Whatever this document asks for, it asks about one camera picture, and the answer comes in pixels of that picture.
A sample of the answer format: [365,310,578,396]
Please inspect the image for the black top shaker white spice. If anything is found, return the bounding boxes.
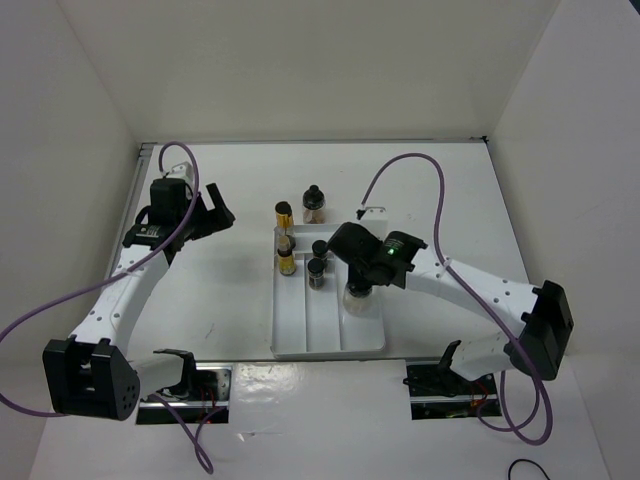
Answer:
[343,282,373,316]

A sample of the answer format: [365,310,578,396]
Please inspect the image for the black cap spice jar front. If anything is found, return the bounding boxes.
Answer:
[307,258,325,290]

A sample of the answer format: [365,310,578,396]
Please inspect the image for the black cap spice jar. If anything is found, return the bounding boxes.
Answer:
[312,240,329,265]
[307,258,325,290]

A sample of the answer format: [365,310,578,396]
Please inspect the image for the yellow oil bottle tan cap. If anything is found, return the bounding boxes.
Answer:
[276,235,296,276]

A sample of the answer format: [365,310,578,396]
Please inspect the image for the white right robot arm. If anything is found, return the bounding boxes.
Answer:
[328,222,574,393]

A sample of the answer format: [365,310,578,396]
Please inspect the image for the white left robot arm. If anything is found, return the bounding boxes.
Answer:
[42,175,235,420]

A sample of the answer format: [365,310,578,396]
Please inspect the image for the white plastic organizer tray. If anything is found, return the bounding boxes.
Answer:
[271,224,386,361]

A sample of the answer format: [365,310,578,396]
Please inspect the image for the gold capped glass grinder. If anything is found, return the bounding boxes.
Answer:
[275,201,296,249]

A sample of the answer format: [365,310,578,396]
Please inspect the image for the black top shaker brown spice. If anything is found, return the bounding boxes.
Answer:
[302,184,326,224]

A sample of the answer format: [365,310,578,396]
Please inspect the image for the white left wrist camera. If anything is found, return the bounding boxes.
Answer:
[164,162,195,183]

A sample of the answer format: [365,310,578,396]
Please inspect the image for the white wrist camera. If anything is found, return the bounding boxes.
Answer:
[164,162,195,183]
[356,206,388,239]

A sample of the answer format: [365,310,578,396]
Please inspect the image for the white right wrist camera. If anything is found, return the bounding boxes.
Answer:
[356,206,388,239]

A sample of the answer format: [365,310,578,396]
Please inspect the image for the aluminium table edge rail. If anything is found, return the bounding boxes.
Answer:
[104,142,156,278]

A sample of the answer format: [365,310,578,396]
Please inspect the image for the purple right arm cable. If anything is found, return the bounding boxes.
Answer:
[362,152,554,445]

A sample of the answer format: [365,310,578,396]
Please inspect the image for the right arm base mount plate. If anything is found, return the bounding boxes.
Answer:
[402,361,502,420]

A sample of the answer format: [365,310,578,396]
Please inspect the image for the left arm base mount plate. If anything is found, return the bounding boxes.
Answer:
[136,362,233,425]

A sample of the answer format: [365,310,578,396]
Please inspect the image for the black cable on floor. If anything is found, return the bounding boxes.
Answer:
[508,458,551,480]

